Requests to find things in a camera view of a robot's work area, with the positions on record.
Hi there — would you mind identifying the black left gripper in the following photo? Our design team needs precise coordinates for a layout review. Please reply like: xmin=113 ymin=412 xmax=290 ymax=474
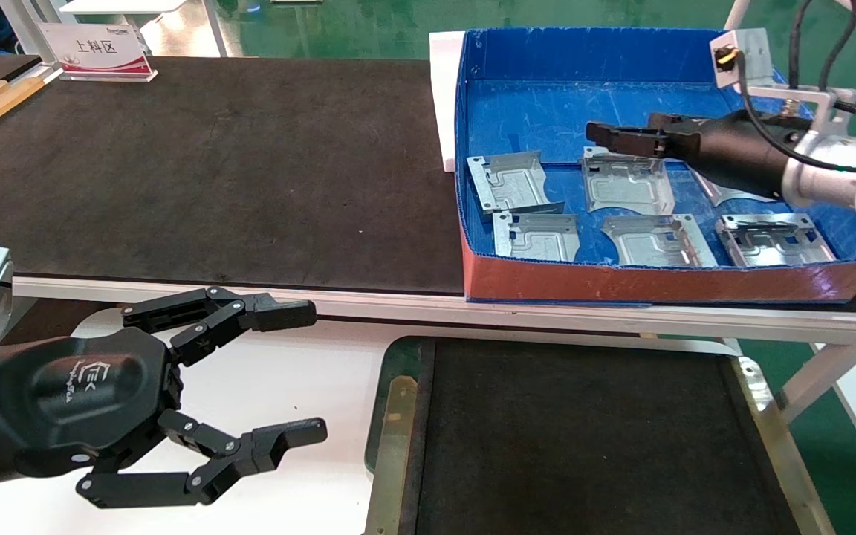
xmin=0 ymin=286 xmax=328 ymax=510

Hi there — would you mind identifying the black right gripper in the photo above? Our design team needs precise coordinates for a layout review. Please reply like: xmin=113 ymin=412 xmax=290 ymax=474
xmin=586 ymin=110 xmax=809 ymax=201

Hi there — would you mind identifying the silver camera mount bracket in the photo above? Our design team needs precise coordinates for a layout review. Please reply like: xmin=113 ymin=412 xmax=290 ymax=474
xmin=740 ymin=82 xmax=856 ymax=142

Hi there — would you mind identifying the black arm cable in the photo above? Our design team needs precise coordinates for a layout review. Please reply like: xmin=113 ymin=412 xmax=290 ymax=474
xmin=788 ymin=0 xmax=817 ymax=105
xmin=818 ymin=0 xmax=856 ymax=91

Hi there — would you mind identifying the stamped metal bracket part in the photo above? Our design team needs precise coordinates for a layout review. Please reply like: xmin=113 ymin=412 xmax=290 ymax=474
xmin=467 ymin=151 xmax=565 ymax=216
xmin=581 ymin=146 xmax=676 ymax=216
xmin=715 ymin=214 xmax=837 ymax=268
xmin=690 ymin=168 xmax=779 ymax=206
xmin=492 ymin=212 xmax=581 ymax=262
xmin=601 ymin=214 xmax=719 ymax=269

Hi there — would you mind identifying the aluminium table leg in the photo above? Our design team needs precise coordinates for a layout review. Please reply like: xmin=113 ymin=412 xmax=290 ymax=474
xmin=777 ymin=282 xmax=856 ymax=424

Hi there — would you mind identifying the brass tray edge strip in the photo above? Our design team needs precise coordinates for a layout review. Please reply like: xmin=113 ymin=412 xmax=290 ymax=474
xmin=365 ymin=375 xmax=419 ymax=535
xmin=729 ymin=357 xmax=837 ymax=535

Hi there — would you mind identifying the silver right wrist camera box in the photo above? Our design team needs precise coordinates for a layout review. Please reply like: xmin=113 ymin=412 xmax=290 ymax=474
xmin=710 ymin=28 xmax=774 ymax=90

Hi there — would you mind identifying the black table mat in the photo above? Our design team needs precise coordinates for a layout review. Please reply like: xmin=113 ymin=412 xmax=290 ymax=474
xmin=0 ymin=53 xmax=467 ymax=296

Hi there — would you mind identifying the acrylic sign with Chinese text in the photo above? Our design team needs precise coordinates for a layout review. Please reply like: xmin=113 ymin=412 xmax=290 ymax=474
xmin=38 ymin=22 xmax=159 ymax=83

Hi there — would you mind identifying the blue corrugated plastic box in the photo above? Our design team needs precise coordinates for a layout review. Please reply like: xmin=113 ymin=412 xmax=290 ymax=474
xmin=454 ymin=28 xmax=856 ymax=305

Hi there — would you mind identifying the black camera cable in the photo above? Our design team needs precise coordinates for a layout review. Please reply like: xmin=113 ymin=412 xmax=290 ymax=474
xmin=724 ymin=46 xmax=856 ymax=175

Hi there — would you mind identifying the black container tray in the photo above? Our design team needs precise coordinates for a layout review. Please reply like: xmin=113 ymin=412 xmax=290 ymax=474
xmin=363 ymin=336 xmax=837 ymax=535

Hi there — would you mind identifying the white aluminium frame post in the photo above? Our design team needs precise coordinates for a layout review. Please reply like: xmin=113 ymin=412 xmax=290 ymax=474
xmin=0 ymin=0 xmax=65 ymax=82

